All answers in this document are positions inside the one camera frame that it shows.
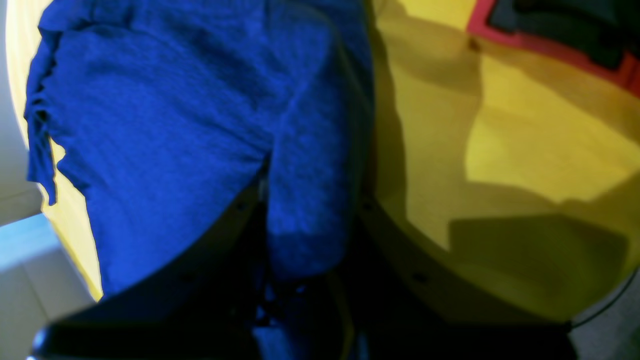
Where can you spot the red black tool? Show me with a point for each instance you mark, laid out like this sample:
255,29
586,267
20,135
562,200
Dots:
601,37

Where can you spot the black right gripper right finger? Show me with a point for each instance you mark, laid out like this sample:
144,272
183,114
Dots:
407,306

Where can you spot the blue T-shirt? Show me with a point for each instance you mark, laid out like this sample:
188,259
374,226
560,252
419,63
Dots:
160,112

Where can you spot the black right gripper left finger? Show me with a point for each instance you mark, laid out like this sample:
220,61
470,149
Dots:
198,307

